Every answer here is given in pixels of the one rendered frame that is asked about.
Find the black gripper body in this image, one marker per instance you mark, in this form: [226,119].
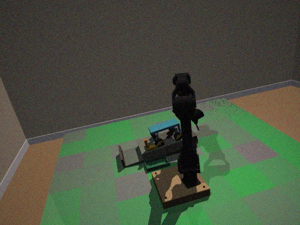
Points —
[198,114]

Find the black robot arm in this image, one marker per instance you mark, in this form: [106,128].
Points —
[184,109]

